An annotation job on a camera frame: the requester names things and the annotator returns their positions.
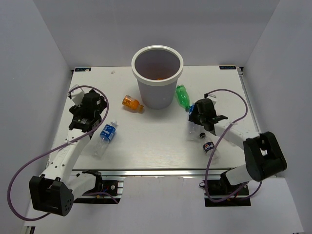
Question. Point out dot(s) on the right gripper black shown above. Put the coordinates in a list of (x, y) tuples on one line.
[(194, 118)]

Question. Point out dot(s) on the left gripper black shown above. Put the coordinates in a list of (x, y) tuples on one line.
[(76, 110)]

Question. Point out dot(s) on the blue label water bottle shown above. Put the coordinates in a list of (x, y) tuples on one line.
[(105, 137), (192, 128)]

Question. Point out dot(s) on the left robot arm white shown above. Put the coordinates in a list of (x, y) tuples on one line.
[(54, 191)]

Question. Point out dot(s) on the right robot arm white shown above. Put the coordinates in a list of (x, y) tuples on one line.
[(263, 155)]

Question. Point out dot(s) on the white plastic bin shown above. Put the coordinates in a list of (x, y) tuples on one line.
[(152, 62)]

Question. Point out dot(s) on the green plastic bottle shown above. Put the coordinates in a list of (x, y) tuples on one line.
[(183, 97)]

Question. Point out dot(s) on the pepsi bottle black cap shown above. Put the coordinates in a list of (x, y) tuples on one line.
[(208, 145)]

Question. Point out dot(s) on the orange juice bottle lying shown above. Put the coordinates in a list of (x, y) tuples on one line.
[(133, 105)]

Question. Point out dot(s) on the left blue corner label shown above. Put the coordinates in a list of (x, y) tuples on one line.
[(82, 69)]

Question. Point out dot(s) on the blue corner label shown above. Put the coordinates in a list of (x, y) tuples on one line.
[(227, 67), (82, 69)]

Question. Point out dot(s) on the right blue corner label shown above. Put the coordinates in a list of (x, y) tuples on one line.
[(227, 67)]

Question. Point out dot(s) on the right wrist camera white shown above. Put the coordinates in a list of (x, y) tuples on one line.
[(212, 97)]

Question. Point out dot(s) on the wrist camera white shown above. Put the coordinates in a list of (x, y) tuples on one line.
[(212, 97), (76, 96)]

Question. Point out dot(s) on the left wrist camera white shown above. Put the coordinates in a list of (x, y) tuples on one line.
[(76, 96)]

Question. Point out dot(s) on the aluminium front rail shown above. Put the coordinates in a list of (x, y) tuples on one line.
[(175, 172)]

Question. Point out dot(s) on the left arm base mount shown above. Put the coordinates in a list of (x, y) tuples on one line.
[(102, 190)]

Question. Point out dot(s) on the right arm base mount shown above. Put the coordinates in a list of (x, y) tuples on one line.
[(219, 189)]

